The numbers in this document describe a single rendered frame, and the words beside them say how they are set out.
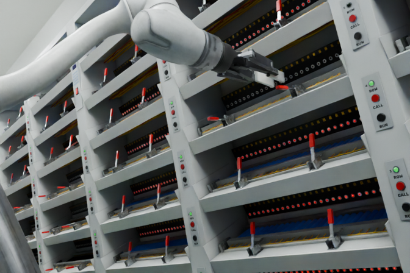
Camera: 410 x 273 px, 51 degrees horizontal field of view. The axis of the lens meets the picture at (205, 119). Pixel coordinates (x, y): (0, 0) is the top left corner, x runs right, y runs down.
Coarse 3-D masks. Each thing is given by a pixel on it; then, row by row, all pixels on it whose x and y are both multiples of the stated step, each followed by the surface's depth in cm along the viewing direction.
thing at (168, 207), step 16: (160, 176) 180; (144, 192) 192; (160, 192) 182; (176, 192) 144; (112, 208) 193; (128, 208) 182; (144, 208) 169; (160, 208) 154; (176, 208) 146; (112, 224) 180; (128, 224) 171; (144, 224) 163
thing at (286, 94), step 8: (328, 72) 108; (336, 72) 105; (344, 72) 104; (312, 80) 110; (320, 80) 109; (304, 88) 112; (280, 96) 118; (288, 96) 114; (256, 104) 125; (264, 104) 123; (240, 112) 130; (248, 112) 126; (208, 128) 141
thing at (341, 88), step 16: (336, 64) 119; (304, 80) 127; (336, 80) 100; (304, 96) 107; (320, 96) 104; (336, 96) 101; (272, 112) 115; (288, 112) 111; (304, 112) 108; (192, 128) 144; (224, 128) 128; (240, 128) 124; (256, 128) 120; (192, 144) 140; (208, 144) 135
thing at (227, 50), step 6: (222, 42) 104; (228, 48) 104; (222, 54) 102; (228, 54) 103; (234, 54) 104; (222, 60) 103; (228, 60) 103; (234, 60) 106; (240, 60) 106; (216, 66) 104; (222, 66) 104; (228, 66) 104; (216, 72) 107; (222, 72) 106
